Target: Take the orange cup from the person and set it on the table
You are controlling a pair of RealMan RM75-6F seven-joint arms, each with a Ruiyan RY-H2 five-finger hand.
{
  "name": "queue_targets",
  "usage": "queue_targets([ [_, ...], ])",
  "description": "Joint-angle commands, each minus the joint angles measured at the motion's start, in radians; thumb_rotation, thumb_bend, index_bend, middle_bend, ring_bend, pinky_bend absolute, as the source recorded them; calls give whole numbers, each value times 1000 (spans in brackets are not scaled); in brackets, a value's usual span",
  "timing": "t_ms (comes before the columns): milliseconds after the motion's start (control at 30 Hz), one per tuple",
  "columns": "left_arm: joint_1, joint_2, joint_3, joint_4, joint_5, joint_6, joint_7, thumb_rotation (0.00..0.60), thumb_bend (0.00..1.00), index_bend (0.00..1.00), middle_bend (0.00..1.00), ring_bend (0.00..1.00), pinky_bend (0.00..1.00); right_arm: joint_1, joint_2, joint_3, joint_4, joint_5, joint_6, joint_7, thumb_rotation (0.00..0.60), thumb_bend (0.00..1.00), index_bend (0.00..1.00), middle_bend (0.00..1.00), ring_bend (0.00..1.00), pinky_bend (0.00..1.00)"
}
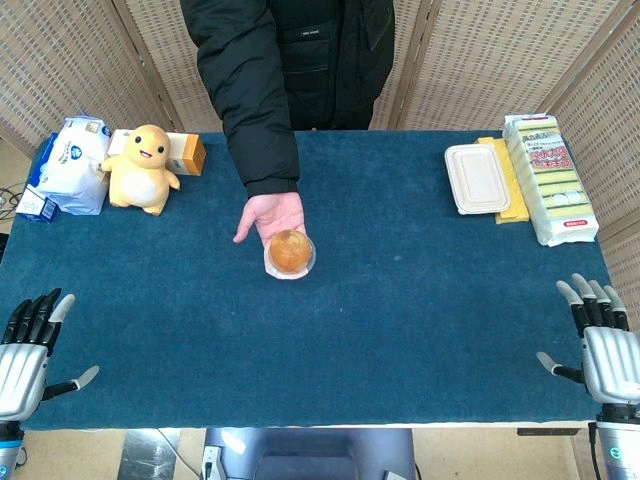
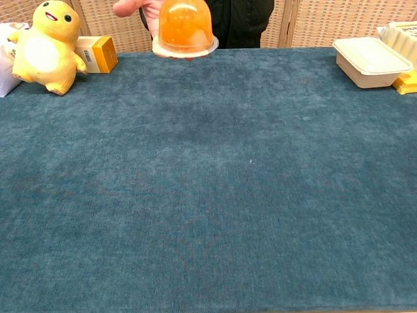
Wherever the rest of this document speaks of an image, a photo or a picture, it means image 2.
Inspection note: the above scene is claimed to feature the person's bare hand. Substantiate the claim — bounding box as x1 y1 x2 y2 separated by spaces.
113 0 170 39

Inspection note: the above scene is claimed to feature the orange jelly cup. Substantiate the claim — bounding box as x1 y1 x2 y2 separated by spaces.
152 0 219 59

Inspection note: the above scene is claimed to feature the white and gold carton box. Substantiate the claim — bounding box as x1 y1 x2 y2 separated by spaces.
74 35 119 74

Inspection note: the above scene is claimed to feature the person's black clothed torso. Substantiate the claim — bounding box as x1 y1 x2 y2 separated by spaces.
205 0 276 49

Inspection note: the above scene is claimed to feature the yellow plush dinosaur toy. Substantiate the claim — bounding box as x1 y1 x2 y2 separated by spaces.
7 0 88 97

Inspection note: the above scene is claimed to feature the white paper bag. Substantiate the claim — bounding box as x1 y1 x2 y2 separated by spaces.
0 22 30 98

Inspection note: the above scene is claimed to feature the blue velvet tablecloth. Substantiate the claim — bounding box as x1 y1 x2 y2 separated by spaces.
0 47 417 312

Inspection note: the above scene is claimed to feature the woven rattan folding screen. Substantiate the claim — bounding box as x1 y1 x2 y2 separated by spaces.
0 0 417 53

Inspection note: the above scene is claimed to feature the beige lidded food container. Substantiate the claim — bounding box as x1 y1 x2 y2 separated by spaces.
332 36 414 89

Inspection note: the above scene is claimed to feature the cream ribbed plastic container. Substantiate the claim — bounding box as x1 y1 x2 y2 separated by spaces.
377 21 417 71

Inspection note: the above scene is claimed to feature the yellow flat package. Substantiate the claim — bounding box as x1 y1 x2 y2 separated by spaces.
392 70 417 96

